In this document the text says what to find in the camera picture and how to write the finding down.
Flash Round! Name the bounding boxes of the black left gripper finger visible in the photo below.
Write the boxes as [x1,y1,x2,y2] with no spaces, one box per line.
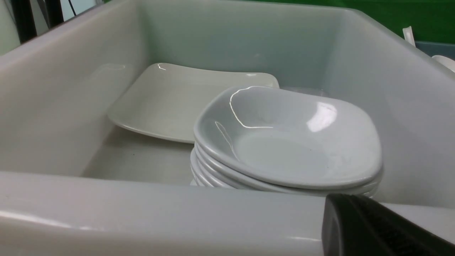
[322,193,455,256]

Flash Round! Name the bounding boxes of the small white square dish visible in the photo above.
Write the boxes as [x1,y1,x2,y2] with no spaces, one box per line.
[193,86,382,190]

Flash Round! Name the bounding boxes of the large white square plate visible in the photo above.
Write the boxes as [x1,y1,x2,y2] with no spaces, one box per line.
[107,63,279,144]

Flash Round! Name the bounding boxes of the stack of white dishes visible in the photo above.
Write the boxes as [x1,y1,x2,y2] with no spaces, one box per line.
[190,145,384,197]

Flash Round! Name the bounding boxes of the white spoon left side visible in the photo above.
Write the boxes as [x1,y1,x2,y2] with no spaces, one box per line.
[432,55,455,73]

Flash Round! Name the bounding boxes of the teal plastic bin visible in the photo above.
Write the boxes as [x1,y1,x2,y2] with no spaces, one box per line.
[415,42,455,60]

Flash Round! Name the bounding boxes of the upright white spoon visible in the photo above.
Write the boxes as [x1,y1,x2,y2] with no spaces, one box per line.
[402,26,416,47]

